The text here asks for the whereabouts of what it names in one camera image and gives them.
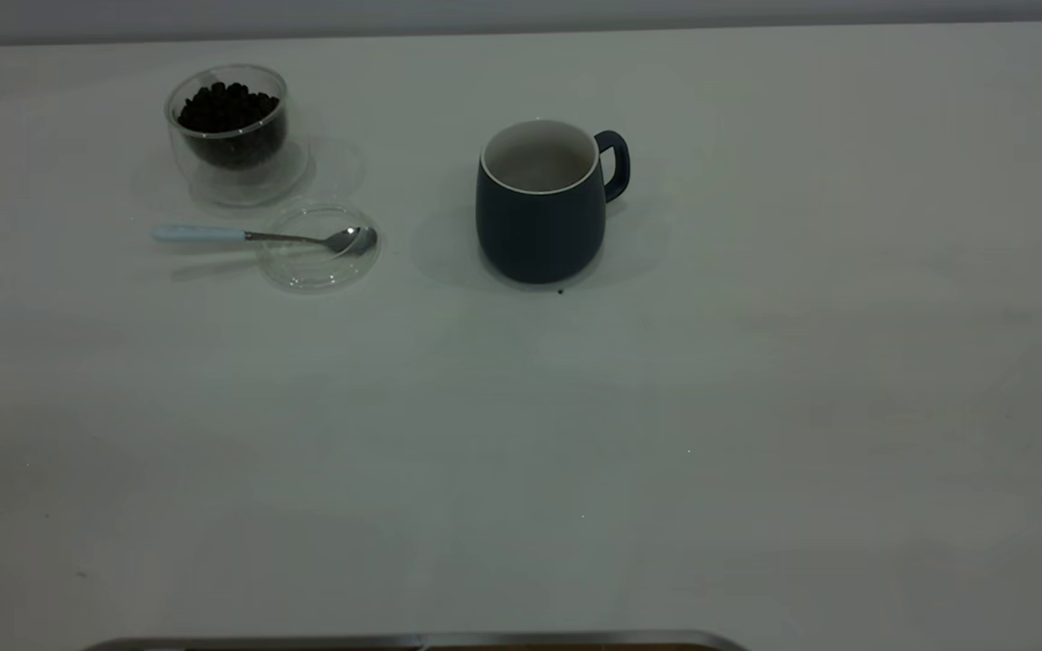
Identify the dark coffee beans pile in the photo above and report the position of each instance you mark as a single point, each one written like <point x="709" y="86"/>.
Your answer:
<point x="230" y="113"/>

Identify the clear glass dish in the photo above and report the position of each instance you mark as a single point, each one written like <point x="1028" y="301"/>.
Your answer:
<point x="317" y="271"/>

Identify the dark grey ceramic mug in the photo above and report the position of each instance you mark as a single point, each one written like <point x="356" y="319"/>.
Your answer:
<point x="535" y="235"/>

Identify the double-walled glass cup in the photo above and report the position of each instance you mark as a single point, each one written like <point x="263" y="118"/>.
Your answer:
<point x="241" y="176"/>

